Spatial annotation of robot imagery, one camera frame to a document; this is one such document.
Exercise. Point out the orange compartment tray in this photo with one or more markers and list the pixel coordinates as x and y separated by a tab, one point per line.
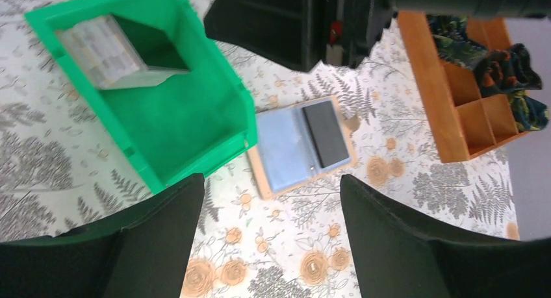
463	123

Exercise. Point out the dark floral rolled sock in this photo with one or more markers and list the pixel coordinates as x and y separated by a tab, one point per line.
452	42
506	71
529	114

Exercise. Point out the beige blue card holder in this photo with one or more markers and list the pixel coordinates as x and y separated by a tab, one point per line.
284	157

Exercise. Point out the green plastic bin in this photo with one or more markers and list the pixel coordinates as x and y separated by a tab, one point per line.
191	123

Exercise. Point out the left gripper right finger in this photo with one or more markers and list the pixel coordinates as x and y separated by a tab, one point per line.
400	252

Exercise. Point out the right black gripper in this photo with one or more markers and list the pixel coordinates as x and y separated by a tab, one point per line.
289	32

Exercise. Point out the stack of cards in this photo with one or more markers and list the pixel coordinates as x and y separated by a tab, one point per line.
116	53

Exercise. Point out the black credit card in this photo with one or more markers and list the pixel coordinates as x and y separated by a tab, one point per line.
326	134

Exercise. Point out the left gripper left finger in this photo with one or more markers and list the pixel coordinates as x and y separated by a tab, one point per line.
140	251

